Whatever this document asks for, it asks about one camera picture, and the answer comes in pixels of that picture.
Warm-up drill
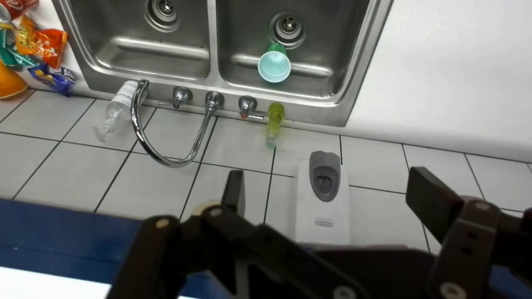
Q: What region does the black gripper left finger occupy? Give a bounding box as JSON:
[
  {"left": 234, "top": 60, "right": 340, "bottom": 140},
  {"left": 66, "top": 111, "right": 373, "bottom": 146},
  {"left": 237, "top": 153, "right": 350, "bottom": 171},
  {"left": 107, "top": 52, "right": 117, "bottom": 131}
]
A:
[{"left": 106, "top": 168, "right": 355, "bottom": 299}]

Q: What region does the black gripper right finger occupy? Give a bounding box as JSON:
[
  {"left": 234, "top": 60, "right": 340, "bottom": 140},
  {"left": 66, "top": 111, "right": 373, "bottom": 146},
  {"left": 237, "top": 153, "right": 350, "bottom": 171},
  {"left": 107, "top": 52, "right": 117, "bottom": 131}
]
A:
[{"left": 405, "top": 165, "right": 532, "bottom": 299}]

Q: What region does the stainless steel double sink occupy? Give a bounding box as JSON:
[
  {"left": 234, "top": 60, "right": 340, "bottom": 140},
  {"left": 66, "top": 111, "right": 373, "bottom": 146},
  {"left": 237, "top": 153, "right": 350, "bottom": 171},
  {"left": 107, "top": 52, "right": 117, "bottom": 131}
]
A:
[{"left": 51, "top": 0, "right": 395, "bottom": 128}]

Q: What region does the red soda can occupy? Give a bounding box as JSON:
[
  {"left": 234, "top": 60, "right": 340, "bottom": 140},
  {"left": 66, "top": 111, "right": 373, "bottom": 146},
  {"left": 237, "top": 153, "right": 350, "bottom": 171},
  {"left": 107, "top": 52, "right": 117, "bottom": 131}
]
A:
[{"left": 0, "top": 0, "right": 39, "bottom": 22}]

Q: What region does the chrome gooseneck faucet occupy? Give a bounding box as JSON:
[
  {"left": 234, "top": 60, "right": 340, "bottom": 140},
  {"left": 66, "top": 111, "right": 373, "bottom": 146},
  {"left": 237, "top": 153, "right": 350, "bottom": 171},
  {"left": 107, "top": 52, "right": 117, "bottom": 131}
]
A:
[{"left": 129, "top": 78, "right": 225, "bottom": 169}]

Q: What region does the yellow-green dish soap bottle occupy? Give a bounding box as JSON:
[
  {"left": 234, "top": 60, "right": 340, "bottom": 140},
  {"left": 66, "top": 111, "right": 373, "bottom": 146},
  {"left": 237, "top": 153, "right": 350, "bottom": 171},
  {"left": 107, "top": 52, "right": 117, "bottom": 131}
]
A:
[{"left": 264, "top": 101, "right": 287, "bottom": 150}]

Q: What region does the green plastic cup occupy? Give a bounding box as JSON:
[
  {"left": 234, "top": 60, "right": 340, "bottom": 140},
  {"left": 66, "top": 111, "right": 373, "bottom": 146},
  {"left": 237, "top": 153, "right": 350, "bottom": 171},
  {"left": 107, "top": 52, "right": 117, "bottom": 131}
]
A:
[{"left": 255, "top": 42, "right": 292, "bottom": 85}]

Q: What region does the blue snack bag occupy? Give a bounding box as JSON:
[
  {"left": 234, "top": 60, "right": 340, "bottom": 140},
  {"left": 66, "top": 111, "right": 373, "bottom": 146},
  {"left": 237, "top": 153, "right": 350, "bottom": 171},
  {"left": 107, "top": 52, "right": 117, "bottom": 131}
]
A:
[{"left": 28, "top": 63, "right": 79, "bottom": 98}]

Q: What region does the orange snack bag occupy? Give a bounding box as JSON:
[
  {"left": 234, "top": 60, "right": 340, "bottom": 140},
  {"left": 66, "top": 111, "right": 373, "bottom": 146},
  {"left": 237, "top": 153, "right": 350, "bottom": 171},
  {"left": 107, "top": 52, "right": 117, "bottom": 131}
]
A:
[{"left": 18, "top": 15, "right": 69, "bottom": 70}]

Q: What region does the orange plastic cup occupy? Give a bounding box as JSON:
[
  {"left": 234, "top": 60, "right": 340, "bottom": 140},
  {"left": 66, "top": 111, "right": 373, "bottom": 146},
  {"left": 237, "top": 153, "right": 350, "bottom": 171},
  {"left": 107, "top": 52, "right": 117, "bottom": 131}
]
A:
[{"left": 0, "top": 60, "right": 29, "bottom": 101}]

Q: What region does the green snack bag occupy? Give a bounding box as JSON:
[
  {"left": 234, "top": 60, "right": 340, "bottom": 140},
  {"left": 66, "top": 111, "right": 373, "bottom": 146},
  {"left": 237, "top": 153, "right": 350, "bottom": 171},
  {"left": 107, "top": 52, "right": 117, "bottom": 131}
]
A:
[{"left": 0, "top": 23, "right": 38, "bottom": 71}]

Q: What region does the white wall soap dispenser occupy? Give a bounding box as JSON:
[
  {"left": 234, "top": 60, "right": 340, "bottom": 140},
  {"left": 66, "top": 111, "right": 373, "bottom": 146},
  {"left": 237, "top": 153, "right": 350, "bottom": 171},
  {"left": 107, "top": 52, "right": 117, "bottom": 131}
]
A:
[{"left": 292, "top": 150, "right": 352, "bottom": 246}]

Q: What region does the chrome faucet handle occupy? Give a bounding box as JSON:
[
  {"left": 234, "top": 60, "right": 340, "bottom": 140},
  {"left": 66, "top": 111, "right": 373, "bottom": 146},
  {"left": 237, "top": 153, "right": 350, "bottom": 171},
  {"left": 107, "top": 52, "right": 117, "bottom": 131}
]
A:
[
  {"left": 171, "top": 86, "right": 194, "bottom": 111},
  {"left": 237, "top": 95, "right": 269, "bottom": 123}
]

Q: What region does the blue wall cabinet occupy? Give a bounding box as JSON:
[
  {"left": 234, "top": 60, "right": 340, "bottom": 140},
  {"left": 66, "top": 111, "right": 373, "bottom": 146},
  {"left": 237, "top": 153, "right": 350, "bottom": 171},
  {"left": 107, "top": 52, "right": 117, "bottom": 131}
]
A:
[{"left": 0, "top": 198, "right": 532, "bottom": 299}]

